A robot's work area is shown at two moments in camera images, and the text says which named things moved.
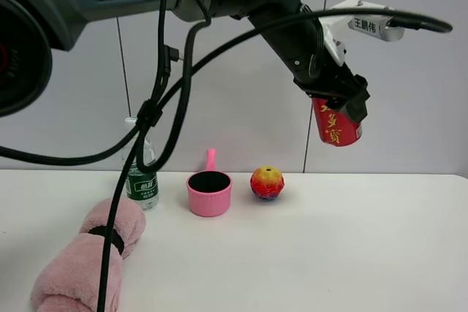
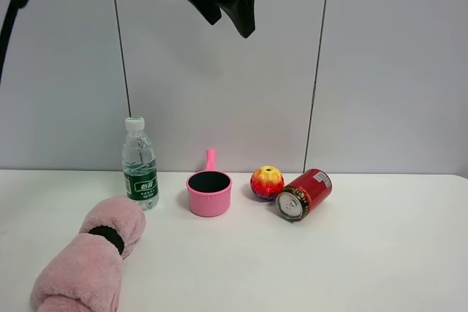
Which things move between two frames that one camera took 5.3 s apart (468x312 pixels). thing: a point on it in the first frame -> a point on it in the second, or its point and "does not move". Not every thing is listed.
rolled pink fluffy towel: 70,278 does not move
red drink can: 335,128 -> 303,193
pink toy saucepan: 209,191 does not move
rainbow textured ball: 267,183 does not move
